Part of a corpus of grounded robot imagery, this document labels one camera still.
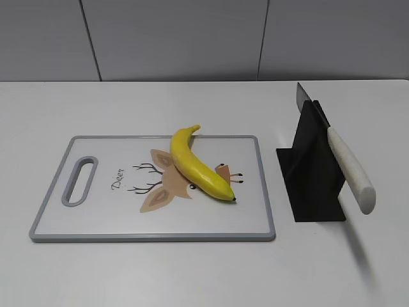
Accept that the black knife stand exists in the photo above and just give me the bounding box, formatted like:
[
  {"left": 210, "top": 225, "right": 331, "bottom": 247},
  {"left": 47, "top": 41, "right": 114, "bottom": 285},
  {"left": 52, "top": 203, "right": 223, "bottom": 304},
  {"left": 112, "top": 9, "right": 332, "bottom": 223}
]
[{"left": 276, "top": 100, "right": 346, "bottom": 222}]

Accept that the white-handled kitchen knife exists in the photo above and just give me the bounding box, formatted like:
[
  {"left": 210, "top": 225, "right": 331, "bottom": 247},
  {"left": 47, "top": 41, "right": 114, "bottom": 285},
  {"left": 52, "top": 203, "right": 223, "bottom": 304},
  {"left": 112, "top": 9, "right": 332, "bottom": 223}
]
[{"left": 296, "top": 84, "right": 376, "bottom": 215}]

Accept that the yellow plastic banana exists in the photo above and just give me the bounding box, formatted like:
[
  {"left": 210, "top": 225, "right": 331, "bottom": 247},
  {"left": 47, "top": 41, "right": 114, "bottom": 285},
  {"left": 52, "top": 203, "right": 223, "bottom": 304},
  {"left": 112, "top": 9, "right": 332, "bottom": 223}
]
[{"left": 170, "top": 124, "right": 236, "bottom": 201}]

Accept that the white grey-rimmed cutting board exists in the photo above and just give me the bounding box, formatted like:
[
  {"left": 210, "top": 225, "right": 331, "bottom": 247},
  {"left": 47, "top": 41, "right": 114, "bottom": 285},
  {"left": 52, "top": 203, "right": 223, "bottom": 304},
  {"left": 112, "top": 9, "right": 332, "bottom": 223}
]
[{"left": 29, "top": 135, "right": 275, "bottom": 242}]

